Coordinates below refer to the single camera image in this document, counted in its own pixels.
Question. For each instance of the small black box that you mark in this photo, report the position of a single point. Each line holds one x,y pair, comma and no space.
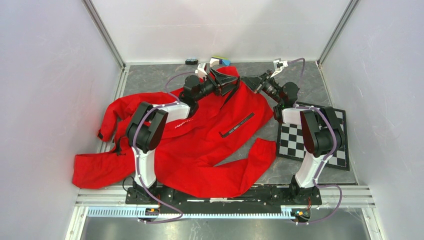
191,61

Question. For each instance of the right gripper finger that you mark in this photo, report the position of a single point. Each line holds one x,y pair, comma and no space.
265,75
256,85

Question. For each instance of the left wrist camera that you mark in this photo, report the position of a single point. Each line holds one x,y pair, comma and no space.
201,70

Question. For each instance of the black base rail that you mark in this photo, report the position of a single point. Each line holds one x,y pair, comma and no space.
262,201

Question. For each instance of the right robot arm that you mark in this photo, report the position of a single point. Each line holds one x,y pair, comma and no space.
321,131

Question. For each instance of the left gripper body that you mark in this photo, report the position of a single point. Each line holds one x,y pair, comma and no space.
209,87

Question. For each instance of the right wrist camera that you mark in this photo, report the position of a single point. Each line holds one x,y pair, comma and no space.
279,65

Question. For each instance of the red jacket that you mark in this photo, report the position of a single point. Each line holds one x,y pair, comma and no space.
190,156

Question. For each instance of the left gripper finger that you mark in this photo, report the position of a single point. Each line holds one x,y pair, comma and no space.
224,75
227,87

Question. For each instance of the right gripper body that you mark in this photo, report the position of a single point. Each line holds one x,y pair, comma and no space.
272,88

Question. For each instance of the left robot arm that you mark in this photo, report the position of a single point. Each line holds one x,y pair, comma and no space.
147,125

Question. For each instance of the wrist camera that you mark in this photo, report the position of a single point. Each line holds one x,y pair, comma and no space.
279,65
201,70

